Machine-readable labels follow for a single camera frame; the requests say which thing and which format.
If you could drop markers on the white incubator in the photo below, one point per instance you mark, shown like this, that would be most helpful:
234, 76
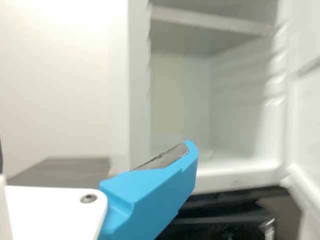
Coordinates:
225, 112

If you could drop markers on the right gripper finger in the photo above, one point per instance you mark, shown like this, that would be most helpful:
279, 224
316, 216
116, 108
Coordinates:
150, 195

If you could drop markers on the incubator door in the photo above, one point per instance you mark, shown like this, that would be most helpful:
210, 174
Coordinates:
305, 125

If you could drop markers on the black platform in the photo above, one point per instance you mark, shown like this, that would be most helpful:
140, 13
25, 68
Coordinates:
57, 171
225, 212

